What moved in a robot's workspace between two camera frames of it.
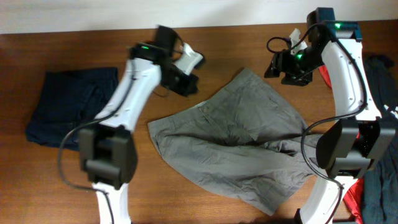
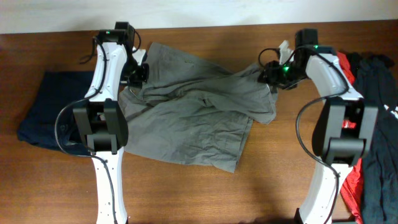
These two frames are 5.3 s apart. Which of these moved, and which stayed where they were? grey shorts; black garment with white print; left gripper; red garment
Moved: grey shorts; left gripper
Stayed: red garment; black garment with white print
